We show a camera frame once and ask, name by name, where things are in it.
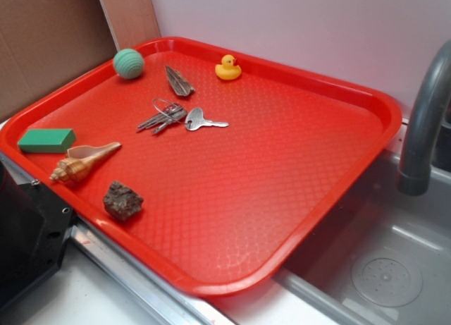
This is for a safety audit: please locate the grey driftwood piece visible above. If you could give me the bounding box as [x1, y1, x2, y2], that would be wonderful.
[165, 66, 195, 97]

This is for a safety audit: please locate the green ribbed ball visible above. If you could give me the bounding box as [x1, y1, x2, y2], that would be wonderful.
[113, 49, 145, 80]

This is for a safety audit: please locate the bunch of small keys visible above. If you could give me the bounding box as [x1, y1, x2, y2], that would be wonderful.
[136, 104, 187, 135]

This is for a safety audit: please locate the large silver key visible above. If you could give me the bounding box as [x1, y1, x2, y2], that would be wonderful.
[185, 107, 229, 131]

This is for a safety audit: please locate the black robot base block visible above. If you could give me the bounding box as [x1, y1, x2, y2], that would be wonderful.
[1, 165, 75, 311]

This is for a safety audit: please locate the tan spiral seashell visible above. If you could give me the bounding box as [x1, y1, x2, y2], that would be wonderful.
[49, 142, 122, 183]

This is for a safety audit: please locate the red plastic tray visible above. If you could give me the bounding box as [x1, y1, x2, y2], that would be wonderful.
[1, 37, 402, 296]

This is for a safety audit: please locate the grey curved faucet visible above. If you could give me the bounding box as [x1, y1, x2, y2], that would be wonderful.
[397, 42, 450, 196]

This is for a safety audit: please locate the grey plastic sink basin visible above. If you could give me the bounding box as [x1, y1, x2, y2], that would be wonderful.
[271, 118, 451, 325]

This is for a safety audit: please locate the yellow rubber duck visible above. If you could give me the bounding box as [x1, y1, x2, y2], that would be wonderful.
[215, 54, 242, 80]

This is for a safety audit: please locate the brown rough rock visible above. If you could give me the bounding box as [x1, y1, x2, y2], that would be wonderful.
[103, 180, 144, 221]

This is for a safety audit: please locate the wire key ring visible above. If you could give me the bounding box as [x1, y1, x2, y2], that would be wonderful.
[152, 97, 187, 125]

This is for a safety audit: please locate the green rectangular block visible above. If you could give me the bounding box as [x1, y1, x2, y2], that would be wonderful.
[17, 128, 76, 153]

